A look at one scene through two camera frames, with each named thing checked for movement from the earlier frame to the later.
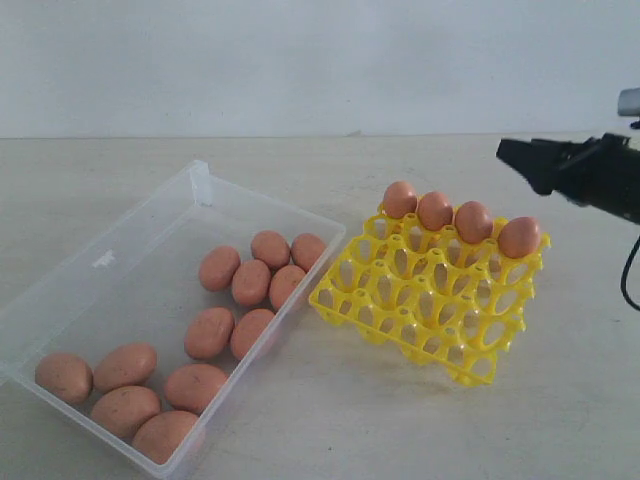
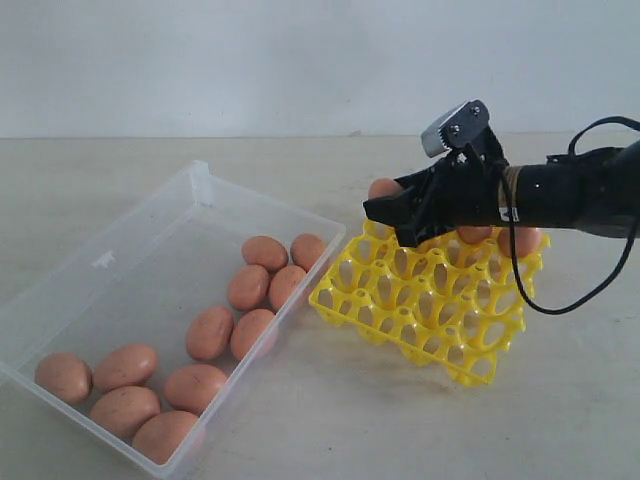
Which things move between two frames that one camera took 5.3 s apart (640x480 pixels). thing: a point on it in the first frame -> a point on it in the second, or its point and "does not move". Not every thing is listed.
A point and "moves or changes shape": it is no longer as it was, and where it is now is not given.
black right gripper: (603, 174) -> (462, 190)
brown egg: (306, 249) does not move
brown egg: (208, 332) does not move
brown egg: (124, 365) does not move
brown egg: (399, 199) moves or changes shape
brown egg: (519, 237) does not move
